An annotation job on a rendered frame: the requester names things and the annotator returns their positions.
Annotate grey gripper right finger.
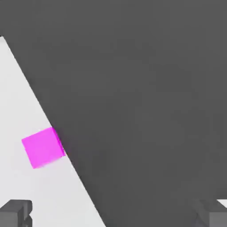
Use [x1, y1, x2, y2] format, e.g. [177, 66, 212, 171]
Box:
[192, 199, 227, 227]

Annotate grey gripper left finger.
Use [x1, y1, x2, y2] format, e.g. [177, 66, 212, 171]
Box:
[0, 199, 33, 227]

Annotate small magenta cube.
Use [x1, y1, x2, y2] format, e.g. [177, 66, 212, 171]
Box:
[21, 127, 67, 169]

